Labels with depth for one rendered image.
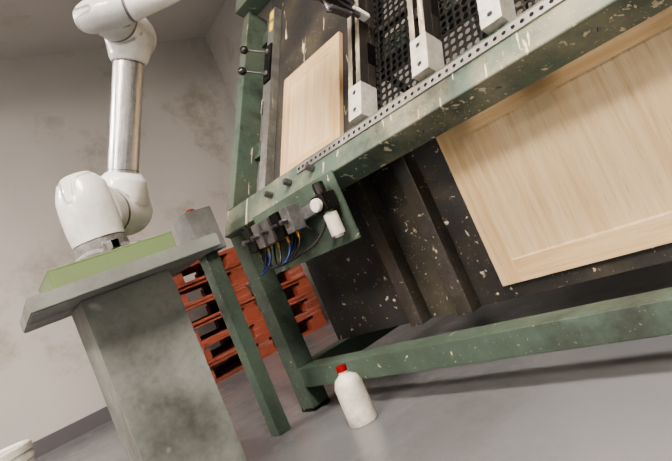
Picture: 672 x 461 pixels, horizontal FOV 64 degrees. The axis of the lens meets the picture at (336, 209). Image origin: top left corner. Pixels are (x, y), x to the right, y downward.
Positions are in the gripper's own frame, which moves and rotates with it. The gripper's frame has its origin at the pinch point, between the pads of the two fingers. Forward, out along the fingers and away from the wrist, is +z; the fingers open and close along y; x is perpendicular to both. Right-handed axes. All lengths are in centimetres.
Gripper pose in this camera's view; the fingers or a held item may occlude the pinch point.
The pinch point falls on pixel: (359, 13)
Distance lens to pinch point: 189.5
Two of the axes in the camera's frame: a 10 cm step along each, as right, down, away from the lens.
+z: 7.9, 2.5, 5.7
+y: -0.1, -9.1, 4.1
